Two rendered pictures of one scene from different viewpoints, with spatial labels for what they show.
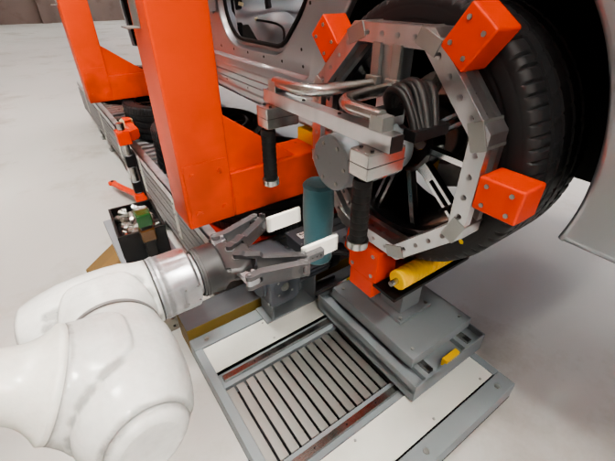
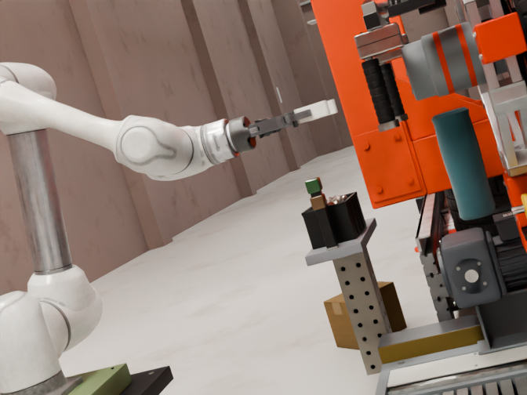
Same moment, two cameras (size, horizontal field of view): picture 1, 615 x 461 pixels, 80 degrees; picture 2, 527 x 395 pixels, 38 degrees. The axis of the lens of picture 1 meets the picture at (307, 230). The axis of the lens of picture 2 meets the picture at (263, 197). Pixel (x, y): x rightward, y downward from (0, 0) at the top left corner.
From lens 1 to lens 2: 1.34 m
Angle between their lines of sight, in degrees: 55
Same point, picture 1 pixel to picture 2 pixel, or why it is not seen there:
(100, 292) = not seen: hidden behind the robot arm
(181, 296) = (212, 139)
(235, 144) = (415, 107)
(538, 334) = not seen: outside the picture
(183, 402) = (154, 132)
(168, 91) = (335, 63)
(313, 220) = (445, 156)
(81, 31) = (398, 70)
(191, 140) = (361, 106)
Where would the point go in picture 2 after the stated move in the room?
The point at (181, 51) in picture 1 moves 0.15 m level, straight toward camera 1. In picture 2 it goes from (343, 27) to (320, 28)
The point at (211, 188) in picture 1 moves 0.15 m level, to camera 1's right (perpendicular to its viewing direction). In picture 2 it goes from (390, 159) to (431, 149)
